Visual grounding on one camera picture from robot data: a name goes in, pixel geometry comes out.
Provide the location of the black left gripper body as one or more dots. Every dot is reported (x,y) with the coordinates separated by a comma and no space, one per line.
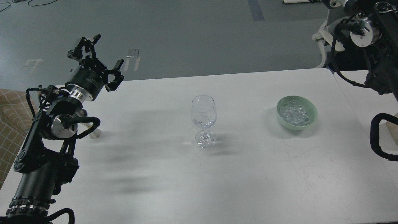
(90,75)

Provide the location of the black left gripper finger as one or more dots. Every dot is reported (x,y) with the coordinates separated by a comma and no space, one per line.
(84,52)
(118,77)

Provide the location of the steel double jigger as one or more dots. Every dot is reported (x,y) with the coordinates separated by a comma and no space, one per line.
(91,124)

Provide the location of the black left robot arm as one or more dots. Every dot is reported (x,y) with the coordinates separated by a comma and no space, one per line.
(46,159)

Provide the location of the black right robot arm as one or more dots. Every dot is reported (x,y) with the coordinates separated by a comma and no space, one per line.
(369,28)

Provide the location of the clear wine glass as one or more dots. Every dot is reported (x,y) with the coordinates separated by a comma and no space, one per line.
(204,116)

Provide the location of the clear ice cubes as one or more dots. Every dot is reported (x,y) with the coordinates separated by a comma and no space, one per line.
(295,114)

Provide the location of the plaid beige sofa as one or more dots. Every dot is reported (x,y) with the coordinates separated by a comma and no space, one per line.
(15,122)

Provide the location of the green bowl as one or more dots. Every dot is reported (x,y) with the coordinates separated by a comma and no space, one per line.
(307,103)

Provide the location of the white office chair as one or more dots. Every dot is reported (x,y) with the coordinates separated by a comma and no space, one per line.
(323,37)

